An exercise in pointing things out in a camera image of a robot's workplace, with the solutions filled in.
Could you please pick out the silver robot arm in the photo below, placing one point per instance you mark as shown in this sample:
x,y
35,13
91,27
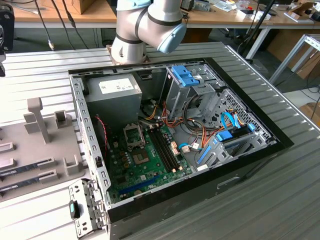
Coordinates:
x,y
127,25

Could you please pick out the CPU socket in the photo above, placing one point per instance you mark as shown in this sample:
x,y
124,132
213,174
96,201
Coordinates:
x,y
141,157

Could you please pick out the brown cardboard box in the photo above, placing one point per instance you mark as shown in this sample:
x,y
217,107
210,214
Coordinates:
x,y
310,66
85,6
311,112

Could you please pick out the grey parts rack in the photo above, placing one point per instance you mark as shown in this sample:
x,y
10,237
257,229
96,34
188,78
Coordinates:
x,y
57,142

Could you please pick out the grey power supply unit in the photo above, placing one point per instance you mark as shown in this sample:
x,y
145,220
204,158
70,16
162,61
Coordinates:
x,y
112,105

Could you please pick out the RAM stick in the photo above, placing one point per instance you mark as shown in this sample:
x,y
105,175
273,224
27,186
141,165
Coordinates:
x,y
22,168
20,183

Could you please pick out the white four-pin board connector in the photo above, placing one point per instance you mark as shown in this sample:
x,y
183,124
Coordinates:
x,y
115,144

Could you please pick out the blue plastic drive latch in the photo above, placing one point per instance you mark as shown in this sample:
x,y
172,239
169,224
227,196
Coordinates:
x,y
185,75

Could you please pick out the metal optical drive cage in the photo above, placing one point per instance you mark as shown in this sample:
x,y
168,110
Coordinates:
x,y
180,100

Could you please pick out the black square chipset chip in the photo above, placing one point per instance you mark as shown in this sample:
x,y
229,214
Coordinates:
x,y
120,179

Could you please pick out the teal plastic latch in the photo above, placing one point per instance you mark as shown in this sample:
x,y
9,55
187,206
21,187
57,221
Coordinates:
x,y
73,209

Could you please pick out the black RAM slot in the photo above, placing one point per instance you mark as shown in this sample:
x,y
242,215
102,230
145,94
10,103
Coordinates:
x,y
163,150
170,150
160,150
167,150

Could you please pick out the green motherboard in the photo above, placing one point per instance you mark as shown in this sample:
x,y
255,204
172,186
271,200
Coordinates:
x,y
150,172

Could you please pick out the white orange board power connector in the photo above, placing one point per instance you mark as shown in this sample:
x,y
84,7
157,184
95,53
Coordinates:
x,y
175,148

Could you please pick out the blue expansion slot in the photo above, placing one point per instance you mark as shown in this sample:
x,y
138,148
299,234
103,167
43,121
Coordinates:
x,y
140,186

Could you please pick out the silver coin battery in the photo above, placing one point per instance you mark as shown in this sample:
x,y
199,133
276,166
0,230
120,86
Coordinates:
x,y
138,192

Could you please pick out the small white box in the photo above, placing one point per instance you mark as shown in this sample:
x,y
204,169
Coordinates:
x,y
243,14

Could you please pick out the black PC case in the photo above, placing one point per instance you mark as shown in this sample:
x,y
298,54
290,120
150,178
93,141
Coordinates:
x,y
175,200

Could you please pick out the blue disk carrier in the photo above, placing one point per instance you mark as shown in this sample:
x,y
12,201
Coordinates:
x,y
223,137

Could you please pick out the metal disk bay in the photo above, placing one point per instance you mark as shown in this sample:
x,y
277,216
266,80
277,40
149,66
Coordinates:
x,y
217,152

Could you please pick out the black stand pole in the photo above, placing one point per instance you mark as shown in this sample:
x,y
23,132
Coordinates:
x,y
259,19

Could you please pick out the metal card retention bracket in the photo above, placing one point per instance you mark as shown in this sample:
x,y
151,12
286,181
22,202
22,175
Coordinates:
x,y
86,200

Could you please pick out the aluminium profile frame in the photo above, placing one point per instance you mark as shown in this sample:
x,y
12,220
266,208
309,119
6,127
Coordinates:
x,y
286,58

